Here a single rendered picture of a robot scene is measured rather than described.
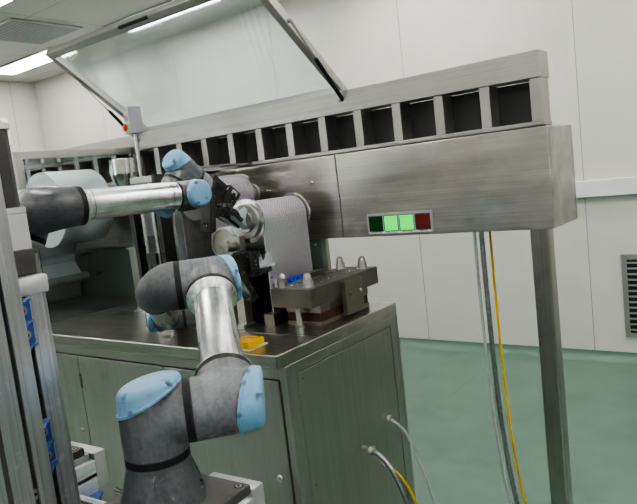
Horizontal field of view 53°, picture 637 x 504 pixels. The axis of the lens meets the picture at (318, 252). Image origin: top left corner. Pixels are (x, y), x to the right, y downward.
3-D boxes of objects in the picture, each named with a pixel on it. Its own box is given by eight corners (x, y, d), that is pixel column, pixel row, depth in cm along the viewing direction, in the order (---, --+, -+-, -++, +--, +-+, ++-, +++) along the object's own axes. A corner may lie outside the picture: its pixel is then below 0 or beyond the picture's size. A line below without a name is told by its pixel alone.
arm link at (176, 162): (154, 169, 187) (167, 146, 190) (179, 191, 194) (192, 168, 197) (171, 169, 182) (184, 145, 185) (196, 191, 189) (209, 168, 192)
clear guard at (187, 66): (54, 55, 254) (55, 54, 254) (146, 130, 289) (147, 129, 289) (250, -18, 191) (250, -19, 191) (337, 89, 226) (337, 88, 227)
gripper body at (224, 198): (242, 195, 205) (219, 172, 196) (233, 217, 201) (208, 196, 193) (225, 197, 209) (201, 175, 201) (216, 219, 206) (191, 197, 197)
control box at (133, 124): (122, 135, 246) (118, 109, 244) (139, 134, 249) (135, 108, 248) (126, 133, 240) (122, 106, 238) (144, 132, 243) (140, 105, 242)
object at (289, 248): (270, 288, 213) (263, 233, 211) (312, 274, 231) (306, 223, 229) (271, 288, 213) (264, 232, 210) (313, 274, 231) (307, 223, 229)
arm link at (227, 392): (191, 458, 114) (178, 293, 160) (274, 442, 117) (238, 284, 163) (183, 408, 108) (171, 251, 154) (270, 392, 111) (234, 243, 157)
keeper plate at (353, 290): (343, 314, 211) (340, 282, 210) (360, 307, 219) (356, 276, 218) (350, 315, 210) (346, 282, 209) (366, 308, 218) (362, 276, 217)
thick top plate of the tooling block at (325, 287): (272, 307, 207) (270, 288, 207) (341, 282, 239) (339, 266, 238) (311, 308, 198) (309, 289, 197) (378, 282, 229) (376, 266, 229)
